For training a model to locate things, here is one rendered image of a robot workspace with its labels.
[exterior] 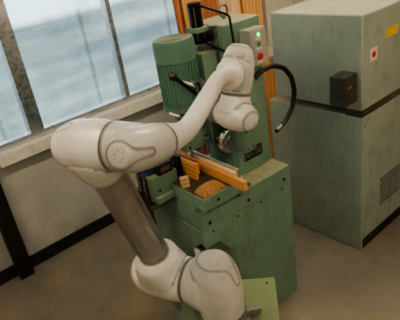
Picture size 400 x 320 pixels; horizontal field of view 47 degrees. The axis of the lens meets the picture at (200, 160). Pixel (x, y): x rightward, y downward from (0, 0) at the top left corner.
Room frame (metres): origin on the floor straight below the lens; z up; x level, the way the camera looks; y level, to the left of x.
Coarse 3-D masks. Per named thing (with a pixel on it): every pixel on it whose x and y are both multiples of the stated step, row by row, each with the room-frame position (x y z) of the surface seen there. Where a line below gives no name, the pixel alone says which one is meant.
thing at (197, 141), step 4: (204, 128) 1.98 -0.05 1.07; (200, 132) 1.95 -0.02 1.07; (204, 132) 1.96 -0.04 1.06; (196, 136) 1.93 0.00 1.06; (200, 136) 1.94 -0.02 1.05; (192, 140) 1.92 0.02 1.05; (196, 140) 1.93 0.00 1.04; (200, 140) 1.94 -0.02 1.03; (204, 140) 1.95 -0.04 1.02; (208, 140) 1.96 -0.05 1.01; (188, 144) 1.90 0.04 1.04; (192, 144) 1.91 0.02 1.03; (196, 144) 1.92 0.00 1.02; (200, 144) 1.94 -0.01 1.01; (204, 144) 1.95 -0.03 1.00; (184, 148) 1.90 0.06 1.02; (188, 148) 1.90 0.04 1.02; (192, 148) 1.91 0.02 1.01; (196, 148) 1.92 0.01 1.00
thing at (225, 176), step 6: (198, 162) 1.91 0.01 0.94; (204, 168) 1.86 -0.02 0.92; (210, 168) 1.83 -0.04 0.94; (216, 168) 1.82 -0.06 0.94; (210, 174) 1.83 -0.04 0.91; (216, 174) 1.80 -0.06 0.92; (222, 174) 1.76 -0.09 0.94; (228, 174) 1.75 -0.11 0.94; (222, 180) 1.77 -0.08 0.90; (228, 180) 1.73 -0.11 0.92; (234, 180) 1.70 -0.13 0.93; (240, 180) 1.67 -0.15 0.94; (234, 186) 1.70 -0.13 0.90; (240, 186) 1.67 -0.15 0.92; (246, 186) 1.66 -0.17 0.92
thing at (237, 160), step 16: (240, 16) 2.11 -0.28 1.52; (256, 16) 2.07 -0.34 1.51; (224, 32) 1.97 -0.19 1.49; (224, 48) 1.96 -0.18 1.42; (256, 96) 2.05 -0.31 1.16; (256, 128) 2.04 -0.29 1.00; (256, 144) 2.03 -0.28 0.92; (224, 160) 2.05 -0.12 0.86; (240, 160) 1.97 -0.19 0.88; (256, 160) 2.02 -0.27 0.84
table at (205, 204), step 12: (192, 180) 1.81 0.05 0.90; (204, 180) 1.80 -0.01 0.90; (168, 192) 1.80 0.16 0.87; (180, 192) 1.77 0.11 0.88; (192, 192) 1.71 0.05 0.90; (216, 192) 1.68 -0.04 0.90; (228, 192) 1.70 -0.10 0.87; (240, 192) 1.74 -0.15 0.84; (192, 204) 1.70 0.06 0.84; (204, 204) 1.63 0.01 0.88; (216, 204) 1.66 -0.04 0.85
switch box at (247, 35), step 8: (240, 32) 2.00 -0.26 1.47; (248, 32) 1.96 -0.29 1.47; (256, 32) 1.98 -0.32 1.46; (264, 32) 2.01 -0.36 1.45; (240, 40) 2.01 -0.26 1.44; (248, 40) 1.97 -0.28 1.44; (256, 40) 1.98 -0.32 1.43; (264, 40) 2.01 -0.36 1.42; (256, 48) 1.98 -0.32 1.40; (264, 48) 2.01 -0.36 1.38; (256, 56) 1.98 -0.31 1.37; (264, 56) 2.00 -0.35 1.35; (256, 64) 1.97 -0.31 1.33
